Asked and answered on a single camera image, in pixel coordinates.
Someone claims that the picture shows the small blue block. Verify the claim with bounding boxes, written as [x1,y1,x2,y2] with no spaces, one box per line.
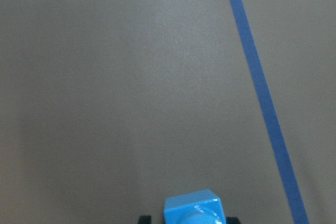
[163,189,226,224]

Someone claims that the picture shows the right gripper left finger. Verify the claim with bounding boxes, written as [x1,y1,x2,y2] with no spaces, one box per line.
[138,215,152,224]

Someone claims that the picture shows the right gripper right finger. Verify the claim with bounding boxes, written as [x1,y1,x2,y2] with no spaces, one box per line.
[226,217,240,224]

